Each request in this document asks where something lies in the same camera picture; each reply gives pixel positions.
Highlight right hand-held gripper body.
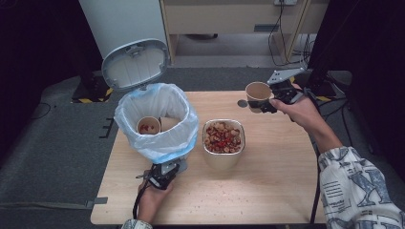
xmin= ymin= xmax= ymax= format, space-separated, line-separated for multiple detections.
xmin=266 ymin=68 xmax=306 ymax=105

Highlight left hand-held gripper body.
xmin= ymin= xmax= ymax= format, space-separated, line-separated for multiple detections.
xmin=137 ymin=161 xmax=181 ymax=191

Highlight brown paper cup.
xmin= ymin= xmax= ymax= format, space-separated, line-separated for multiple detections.
xmin=245 ymin=81 xmax=273 ymax=115
xmin=136 ymin=115 xmax=162 ymax=135

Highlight grey white pedal trash can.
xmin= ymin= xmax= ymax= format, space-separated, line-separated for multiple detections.
xmin=100 ymin=37 xmax=190 ymax=175

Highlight person's right hand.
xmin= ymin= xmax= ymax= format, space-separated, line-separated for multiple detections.
xmin=269 ymin=84 xmax=323 ymax=128

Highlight person's left hand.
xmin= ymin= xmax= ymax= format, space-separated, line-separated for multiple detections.
xmin=137 ymin=181 xmax=175 ymax=220

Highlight hazard striped stand base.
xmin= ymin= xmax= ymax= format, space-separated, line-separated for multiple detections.
xmin=288 ymin=72 xmax=338 ymax=103
xmin=70 ymin=75 xmax=117 ymax=104

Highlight person's left sleeve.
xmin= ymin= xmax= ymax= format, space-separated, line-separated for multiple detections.
xmin=121 ymin=219 xmax=155 ymax=229

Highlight person's sleeve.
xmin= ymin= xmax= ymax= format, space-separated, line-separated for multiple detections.
xmin=317 ymin=145 xmax=405 ymax=229
xmin=121 ymin=219 xmax=155 ymax=229

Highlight pile of red brown food scraps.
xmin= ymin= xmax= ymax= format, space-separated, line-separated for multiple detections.
xmin=204 ymin=121 xmax=243 ymax=155

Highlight clear square food container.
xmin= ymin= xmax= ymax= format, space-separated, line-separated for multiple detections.
xmin=202 ymin=118 xmax=247 ymax=170

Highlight grey tape strip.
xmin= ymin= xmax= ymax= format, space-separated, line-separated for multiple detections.
xmin=84 ymin=197 xmax=109 ymax=210

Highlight black floor tape marks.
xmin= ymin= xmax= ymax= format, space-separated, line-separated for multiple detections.
xmin=98 ymin=117 xmax=116 ymax=139

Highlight black curtain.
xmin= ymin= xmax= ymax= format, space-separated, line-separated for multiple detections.
xmin=307 ymin=0 xmax=405 ymax=175

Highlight light wooden desk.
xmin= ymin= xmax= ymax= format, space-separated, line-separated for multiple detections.
xmin=159 ymin=0 xmax=330 ymax=66

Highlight person's right sleeve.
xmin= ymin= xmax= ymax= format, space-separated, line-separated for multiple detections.
xmin=317 ymin=145 xmax=405 ymax=229

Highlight black left gripper strap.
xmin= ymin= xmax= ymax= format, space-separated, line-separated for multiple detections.
xmin=132 ymin=180 xmax=151 ymax=220

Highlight black gripper strap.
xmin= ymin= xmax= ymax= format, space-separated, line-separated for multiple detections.
xmin=132 ymin=180 xmax=151 ymax=220
xmin=302 ymin=87 xmax=322 ymax=224

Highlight black hanging cable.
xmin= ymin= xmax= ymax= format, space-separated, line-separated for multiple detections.
xmin=267 ymin=0 xmax=307 ymax=68

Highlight black right gripper strap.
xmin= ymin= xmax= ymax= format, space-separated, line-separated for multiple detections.
xmin=302 ymin=87 xmax=322 ymax=224

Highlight thin black floor cable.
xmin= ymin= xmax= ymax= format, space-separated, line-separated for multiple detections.
xmin=32 ymin=102 xmax=53 ymax=121

